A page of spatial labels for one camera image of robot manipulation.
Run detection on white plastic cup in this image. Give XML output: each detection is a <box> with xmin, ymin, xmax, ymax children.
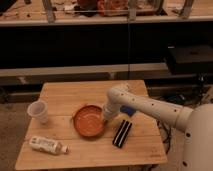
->
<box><xmin>27</xmin><ymin>100</ymin><xmax>48</xmax><ymax>124</ymax></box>

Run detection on white plastic bottle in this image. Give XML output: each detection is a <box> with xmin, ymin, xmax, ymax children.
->
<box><xmin>29</xmin><ymin>136</ymin><xmax>68</xmax><ymax>155</ymax></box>

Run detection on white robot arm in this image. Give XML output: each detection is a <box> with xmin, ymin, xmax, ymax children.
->
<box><xmin>103</xmin><ymin>83</ymin><xmax>213</xmax><ymax>171</ymax></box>

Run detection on black white striped eraser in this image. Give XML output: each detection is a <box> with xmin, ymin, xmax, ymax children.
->
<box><xmin>112</xmin><ymin>120</ymin><xmax>132</xmax><ymax>148</ymax></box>

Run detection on black box on shelf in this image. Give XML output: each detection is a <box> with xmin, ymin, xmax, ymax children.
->
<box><xmin>165</xmin><ymin>45</ymin><xmax>213</xmax><ymax>74</ymax></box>

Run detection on red orange clutter on bench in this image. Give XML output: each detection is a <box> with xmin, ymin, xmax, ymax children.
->
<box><xmin>74</xmin><ymin>0</ymin><xmax>159</xmax><ymax>16</ymax></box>

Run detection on blue sponge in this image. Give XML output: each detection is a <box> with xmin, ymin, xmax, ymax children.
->
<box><xmin>120</xmin><ymin>106</ymin><xmax>135</xmax><ymax>116</ymax></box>

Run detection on wooden table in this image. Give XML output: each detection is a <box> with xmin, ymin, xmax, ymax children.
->
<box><xmin>15</xmin><ymin>81</ymin><xmax>167</xmax><ymax>171</ymax></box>

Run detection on long workbench shelf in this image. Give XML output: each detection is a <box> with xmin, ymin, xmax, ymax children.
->
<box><xmin>0</xmin><ymin>0</ymin><xmax>213</xmax><ymax>27</ymax></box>

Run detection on orange ceramic bowl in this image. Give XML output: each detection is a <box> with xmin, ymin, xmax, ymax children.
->
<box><xmin>73</xmin><ymin>105</ymin><xmax>105</xmax><ymax>137</ymax></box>

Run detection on black floor cables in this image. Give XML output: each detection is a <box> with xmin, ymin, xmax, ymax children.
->
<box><xmin>156</xmin><ymin>94</ymin><xmax>188</xmax><ymax>156</ymax></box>

